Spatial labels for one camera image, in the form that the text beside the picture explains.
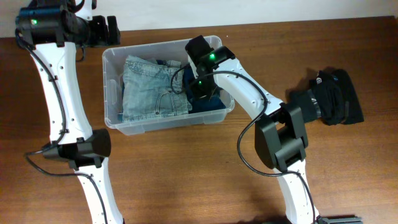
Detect clear plastic storage bin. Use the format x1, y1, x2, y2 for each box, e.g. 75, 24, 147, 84
102, 39, 235, 136

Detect dark blue jeans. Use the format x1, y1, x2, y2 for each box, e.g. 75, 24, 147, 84
122, 57, 175, 123

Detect teal towel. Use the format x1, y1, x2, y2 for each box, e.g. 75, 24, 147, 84
183, 68, 226, 114

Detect light blue jeans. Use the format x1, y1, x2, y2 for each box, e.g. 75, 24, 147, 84
122, 55, 192, 123

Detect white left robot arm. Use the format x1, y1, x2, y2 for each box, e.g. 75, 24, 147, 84
15, 0, 124, 223

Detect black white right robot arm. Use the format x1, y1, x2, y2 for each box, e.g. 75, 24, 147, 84
185, 35, 319, 223

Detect black folded garment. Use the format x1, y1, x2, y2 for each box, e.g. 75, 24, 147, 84
289, 68, 365, 126

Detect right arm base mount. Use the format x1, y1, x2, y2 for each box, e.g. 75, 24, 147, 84
317, 215, 363, 224

